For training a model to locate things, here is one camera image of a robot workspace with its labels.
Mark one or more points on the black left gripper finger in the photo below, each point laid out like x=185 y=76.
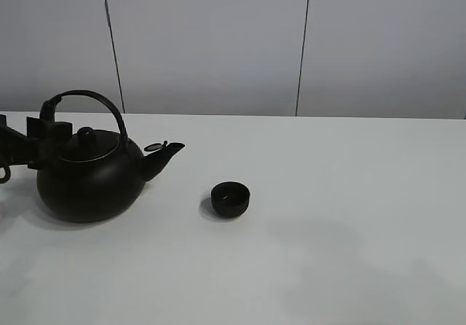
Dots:
x=36 y=127
x=60 y=133

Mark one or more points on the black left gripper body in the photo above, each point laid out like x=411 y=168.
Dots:
x=18 y=149

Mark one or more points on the black cast iron teapot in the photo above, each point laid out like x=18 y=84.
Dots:
x=95 y=175

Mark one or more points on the small black teacup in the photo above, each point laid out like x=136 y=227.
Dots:
x=230 y=199

